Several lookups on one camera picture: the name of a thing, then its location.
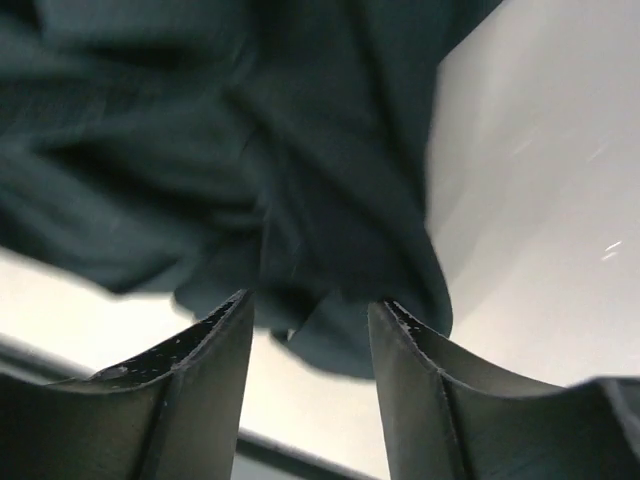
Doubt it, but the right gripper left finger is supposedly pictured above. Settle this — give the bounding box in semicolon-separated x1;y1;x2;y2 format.
1;291;253;479

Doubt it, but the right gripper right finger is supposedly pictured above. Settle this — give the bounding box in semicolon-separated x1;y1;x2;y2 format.
369;301;639;480

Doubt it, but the black t-shirt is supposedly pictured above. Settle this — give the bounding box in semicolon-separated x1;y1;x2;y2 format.
1;1;496;379

